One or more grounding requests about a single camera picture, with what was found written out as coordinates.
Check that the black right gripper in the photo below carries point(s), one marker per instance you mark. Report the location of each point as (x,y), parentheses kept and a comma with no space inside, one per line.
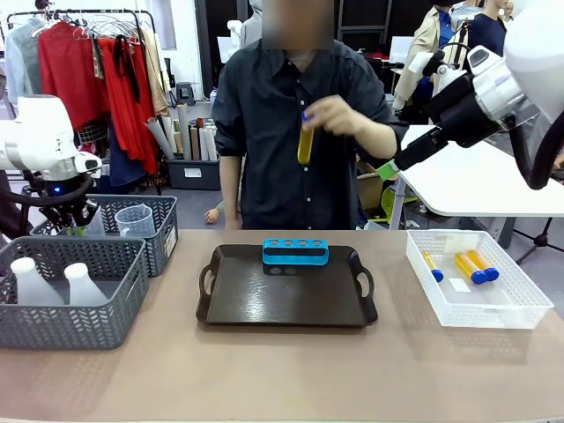
(460,112)

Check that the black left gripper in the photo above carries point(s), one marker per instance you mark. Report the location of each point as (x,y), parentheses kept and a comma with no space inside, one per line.
(70,200)

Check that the white plastic conical flask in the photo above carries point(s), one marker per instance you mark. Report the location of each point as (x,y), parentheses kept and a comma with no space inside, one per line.
(86,288)
(31,286)

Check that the yellow test tube blue cap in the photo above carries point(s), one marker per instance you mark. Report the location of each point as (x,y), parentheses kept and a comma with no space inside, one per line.
(469,267)
(432,265)
(484,264)
(305,147)

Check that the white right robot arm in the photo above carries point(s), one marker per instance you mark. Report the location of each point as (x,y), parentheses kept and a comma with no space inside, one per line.
(533,48)

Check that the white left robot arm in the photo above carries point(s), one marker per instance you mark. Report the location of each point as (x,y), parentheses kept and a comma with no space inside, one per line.
(35,132)

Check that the person's right forearm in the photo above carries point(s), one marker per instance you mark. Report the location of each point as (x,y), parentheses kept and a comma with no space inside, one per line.
(231,194)

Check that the person's left forearm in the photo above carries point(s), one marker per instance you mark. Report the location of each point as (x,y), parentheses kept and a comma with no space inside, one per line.
(379,141)

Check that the person's left hand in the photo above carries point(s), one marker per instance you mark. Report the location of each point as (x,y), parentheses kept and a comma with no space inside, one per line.
(343,115)

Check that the green chair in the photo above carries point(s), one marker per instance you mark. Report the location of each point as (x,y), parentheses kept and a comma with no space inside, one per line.
(396,202)

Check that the cardboard box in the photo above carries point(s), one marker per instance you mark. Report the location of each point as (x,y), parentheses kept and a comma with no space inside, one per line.
(370,189)

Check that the dark brown garment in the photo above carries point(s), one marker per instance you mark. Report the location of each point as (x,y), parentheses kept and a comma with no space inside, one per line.
(11,211)

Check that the white table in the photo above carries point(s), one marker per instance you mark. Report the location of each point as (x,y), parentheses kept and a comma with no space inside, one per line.
(476,185)

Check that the dark blue garment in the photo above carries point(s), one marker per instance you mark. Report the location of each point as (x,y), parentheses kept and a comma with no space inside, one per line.
(121,167)

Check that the gray plastic basket with label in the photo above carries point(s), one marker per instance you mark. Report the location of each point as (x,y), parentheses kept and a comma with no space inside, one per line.
(161,260)

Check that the white laptop screen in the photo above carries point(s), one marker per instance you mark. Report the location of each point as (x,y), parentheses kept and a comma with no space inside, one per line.
(401,49)

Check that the large gray plastic basket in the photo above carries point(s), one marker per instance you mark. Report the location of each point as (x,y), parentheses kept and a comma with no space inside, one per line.
(66,324)

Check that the long red dress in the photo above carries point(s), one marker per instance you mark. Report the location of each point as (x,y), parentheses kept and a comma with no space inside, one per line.
(125,123)

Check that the figure in beige coat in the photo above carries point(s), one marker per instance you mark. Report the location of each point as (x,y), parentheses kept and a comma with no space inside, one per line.
(425,39)

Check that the gray paper roll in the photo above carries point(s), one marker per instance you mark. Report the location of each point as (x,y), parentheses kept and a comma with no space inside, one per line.
(158,134)

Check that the gray storage bin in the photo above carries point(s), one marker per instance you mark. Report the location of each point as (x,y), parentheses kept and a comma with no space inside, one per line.
(194,174)

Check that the figure in navy top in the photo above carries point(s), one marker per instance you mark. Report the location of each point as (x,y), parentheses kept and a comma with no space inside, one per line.
(487,31)

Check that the skin coloured mannequin hand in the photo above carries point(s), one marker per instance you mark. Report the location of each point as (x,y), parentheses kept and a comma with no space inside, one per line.
(212,215)

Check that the red shirt on hanger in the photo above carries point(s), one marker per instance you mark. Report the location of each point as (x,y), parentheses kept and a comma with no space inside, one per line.
(66,79)

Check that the tall beige paper roll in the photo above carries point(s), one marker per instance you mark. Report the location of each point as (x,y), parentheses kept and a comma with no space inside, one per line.
(183,132)

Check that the brown paper roll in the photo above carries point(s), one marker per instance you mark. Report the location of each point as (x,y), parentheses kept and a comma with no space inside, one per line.
(194,143)

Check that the person in dark shirt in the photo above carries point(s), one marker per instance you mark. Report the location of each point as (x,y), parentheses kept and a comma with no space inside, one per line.
(273,132)

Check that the white paper roll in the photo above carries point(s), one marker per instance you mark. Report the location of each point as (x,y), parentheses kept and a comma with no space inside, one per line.
(211,143)

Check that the blue test tube rack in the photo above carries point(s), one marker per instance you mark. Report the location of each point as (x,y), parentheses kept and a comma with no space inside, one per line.
(295,259)

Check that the beige garment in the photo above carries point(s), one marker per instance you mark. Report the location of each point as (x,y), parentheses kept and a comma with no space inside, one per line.
(154,75)

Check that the light gray garment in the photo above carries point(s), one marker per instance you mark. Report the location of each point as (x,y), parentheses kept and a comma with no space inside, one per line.
(22,61)

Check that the black stool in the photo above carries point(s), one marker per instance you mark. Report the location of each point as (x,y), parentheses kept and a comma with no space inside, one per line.
(185,92)

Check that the black scarf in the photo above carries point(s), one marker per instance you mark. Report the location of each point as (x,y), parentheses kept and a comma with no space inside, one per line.
(121,55)

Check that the white perforated plastic basket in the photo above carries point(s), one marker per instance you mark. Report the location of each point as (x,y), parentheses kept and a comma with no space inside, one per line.
(520,304)

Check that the black metal clothes rack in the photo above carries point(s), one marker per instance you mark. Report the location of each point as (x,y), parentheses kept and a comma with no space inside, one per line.
(152,26)

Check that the dark brown serving tray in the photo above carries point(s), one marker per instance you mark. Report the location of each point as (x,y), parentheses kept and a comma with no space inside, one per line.
(264,304)

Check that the black tripod with camera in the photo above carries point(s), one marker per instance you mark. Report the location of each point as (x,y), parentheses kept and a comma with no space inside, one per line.
(33,194)

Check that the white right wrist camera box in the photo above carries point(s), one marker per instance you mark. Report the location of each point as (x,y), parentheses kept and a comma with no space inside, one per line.
(418,64)

